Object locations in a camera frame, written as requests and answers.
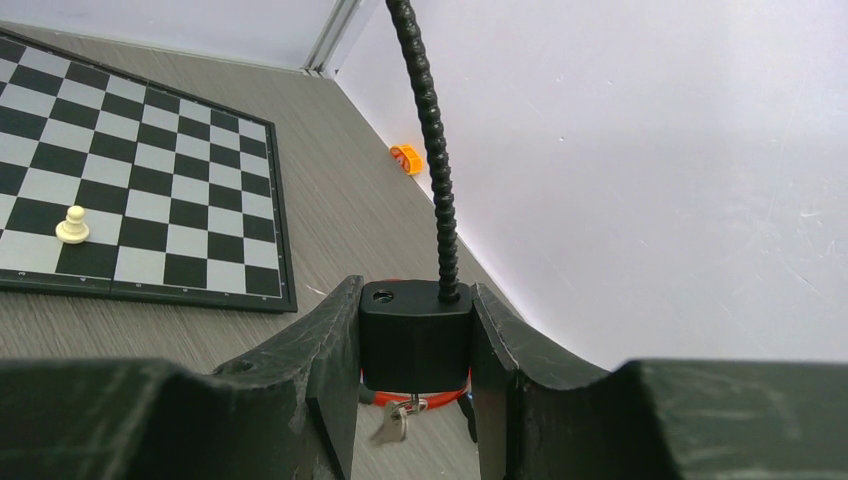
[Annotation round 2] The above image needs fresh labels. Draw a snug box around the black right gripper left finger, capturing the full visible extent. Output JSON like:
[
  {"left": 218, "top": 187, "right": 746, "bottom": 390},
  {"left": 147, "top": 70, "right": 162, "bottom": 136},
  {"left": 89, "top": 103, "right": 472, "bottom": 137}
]
[{"left": 1, "top": 276, "right": 364, "bottom": 479}]

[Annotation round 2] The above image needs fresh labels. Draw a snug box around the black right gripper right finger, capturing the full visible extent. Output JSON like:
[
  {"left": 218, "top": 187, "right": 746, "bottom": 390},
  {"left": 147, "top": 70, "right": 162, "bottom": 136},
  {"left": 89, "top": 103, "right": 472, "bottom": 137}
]
[{"left": 471, "top": 284, "right": 847, "bottom": 479}]

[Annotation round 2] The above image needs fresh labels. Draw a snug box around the red cable lock chrome cylinder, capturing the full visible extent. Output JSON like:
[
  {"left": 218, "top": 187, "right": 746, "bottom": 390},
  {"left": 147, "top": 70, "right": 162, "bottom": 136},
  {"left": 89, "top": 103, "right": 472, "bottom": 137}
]
[{"left": 359, "top": 376, "right": 471, "bottom": 410}]

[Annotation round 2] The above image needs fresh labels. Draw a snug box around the small black cable padlock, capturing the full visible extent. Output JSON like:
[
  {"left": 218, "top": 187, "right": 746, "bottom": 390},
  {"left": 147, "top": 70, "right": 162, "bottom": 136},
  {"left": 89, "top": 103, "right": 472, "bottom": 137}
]
[{"left": 358, "top": 0, "right": 476, "bottom": 446}]

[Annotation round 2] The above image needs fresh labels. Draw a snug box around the black white checkerboard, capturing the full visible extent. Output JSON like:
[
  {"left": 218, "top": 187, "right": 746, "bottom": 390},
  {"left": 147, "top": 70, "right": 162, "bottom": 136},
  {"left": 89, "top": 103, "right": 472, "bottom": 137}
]
[{"left": 1, "top": 29, "right": 297, "bottom": 313}]

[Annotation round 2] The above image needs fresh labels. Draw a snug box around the orange toy car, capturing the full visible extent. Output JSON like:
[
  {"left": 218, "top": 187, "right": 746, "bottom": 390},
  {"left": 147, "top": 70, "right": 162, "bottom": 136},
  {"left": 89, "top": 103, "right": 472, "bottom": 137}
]
[{"left": 389, "top": 144, "right": 424, "bottom": 176}]

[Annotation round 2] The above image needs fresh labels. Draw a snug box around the small cream chess piece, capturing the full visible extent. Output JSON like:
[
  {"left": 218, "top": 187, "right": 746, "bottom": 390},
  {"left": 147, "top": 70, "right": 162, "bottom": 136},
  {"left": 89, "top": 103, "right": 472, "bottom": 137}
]
[{"left": 55, "top": 205, "right": 90, "bottom": 244}]

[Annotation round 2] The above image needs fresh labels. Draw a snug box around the silver corner frame post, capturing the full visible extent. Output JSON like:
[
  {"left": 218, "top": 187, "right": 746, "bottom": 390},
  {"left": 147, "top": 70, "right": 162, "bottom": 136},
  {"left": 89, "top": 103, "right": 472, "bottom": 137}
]
[{"left": 302, "top": 0, "right": 363, "bottom": 77}]

